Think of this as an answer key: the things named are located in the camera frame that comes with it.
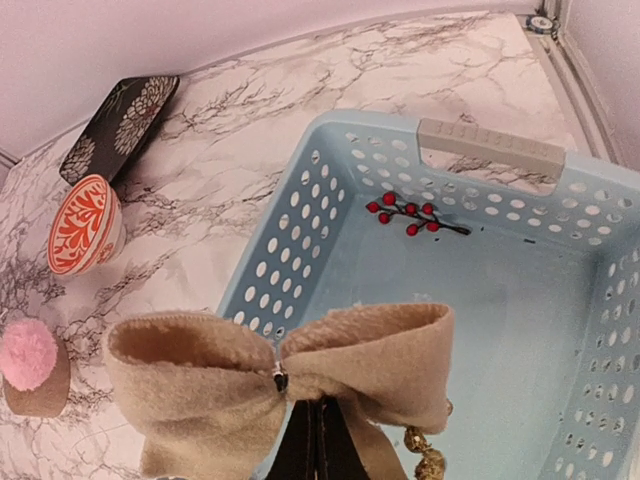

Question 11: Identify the beige fabric ornament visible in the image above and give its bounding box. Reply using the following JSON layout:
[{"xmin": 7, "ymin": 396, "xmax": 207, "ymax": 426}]
[{"xmin": 103, "ymin": 304, "xmax": 454, "ymax": 479}]

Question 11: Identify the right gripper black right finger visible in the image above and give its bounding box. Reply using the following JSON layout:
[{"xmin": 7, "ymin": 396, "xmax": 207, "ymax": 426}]
[{"xmin": 319, "ymin": 396, "xmax": 370, "ymax": 480}]

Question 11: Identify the light blue perforated basket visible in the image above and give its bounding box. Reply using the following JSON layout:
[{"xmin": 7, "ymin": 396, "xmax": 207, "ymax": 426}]
[{"xmin": 218, "ymin": 110, "xmax": 639, "ymax": 479}]

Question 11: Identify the red berry sprig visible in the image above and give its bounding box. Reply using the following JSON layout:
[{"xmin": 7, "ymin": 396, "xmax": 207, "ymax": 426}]
[{"xmin": 365, "ymin": 191, "xmax": 472, "ymax": 237}]

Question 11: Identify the black floral square plate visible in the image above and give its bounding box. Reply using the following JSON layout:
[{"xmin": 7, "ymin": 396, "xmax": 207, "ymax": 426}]
[{"xmin": 59, "ymin": 75, "xmax": 180, "ymax": 186}]

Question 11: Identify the orange white patterned bowl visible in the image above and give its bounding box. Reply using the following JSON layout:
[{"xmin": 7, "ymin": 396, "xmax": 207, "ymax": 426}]
[{"xmin": 47, "ymin": 174, "xmax": 126, "ymax": 276}]

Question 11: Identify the pink pompom ornament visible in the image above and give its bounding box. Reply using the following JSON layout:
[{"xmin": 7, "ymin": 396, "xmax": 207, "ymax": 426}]
[{"xmin": 1, "ymin": 318, "xmax": 58, "ymax": 391}]

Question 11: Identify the round corner foot disc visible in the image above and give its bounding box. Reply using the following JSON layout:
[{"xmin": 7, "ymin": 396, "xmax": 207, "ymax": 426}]
[{"xmin": 525, "ymin": 15, "xmax": 559, "ymax": 35}]

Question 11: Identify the gold bead charm ornament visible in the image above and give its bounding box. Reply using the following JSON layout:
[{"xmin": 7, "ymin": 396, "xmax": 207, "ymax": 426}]
[{"xmin": 403, "ymin": 399, "xmax": 454, "ymax": 480}]

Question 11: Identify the small green christmas tree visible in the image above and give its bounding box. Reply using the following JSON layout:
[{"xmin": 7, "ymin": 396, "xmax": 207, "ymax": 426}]
[{"xmin": 1, "ymin": 318, "xmax": 71, "ymax": 418}]

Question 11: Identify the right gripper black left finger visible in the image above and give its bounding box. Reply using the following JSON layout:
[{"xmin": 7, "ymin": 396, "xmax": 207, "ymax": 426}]
[{"xmin": 269, "ymin": 401, "xmax": 318, "ymax": 480}]

